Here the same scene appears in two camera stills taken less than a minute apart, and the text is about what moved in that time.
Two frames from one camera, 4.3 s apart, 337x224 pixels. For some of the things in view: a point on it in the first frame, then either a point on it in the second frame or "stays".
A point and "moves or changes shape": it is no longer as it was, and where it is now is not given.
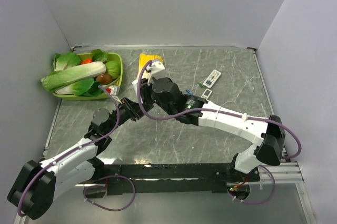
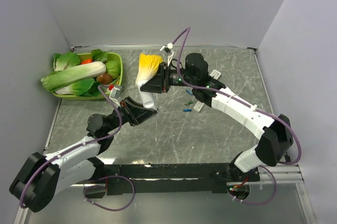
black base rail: (160, 178) stays
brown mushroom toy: (104, 78) stays
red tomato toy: (87, 61) stays
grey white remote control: (135, 84) moves or changes shape
